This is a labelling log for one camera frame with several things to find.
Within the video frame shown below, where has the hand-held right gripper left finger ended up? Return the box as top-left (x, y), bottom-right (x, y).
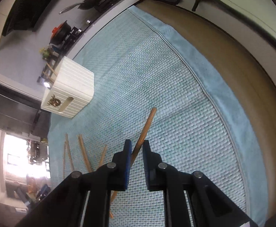
top-left (15, 139), bottom-right (132, 227)

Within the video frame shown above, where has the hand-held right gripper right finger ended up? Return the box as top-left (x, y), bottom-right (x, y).
top-left (142, 140), bottom-right (259, 227)

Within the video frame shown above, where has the single wooden chopstick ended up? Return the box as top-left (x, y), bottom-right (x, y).
top-left (110, 107), bottom-right (157, 204)

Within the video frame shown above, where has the group of wooden chopsticks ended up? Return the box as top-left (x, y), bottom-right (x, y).
top-left (42, 61), bottom-right (115, 219)

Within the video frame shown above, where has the cream ribbed storage box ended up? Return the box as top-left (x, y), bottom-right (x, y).
top-left (41, 56), bottom-right (95, 119)

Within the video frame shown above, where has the light blue towel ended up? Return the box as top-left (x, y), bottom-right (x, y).
top-left (47, 6), bottom-right (268, 227)

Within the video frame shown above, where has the grey refrigerator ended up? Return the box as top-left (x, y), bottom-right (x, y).
top-left (0, 78), bottom-right (51, 135)

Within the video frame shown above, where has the black clay pot red lid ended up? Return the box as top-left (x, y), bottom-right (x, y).
top-left (49, 21), bottom-right (72, 46)

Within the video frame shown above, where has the black gas stove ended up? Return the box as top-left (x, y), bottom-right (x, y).
top-left (65, 0), bottom-right (131, 45)

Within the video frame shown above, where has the black range hood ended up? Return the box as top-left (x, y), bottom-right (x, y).
top-left (2, 0), bottom-right (58, 37)

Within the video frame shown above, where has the pale green cutting board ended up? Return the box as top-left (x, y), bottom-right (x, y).
top-left (214, 0), bottom-right (276, 50)

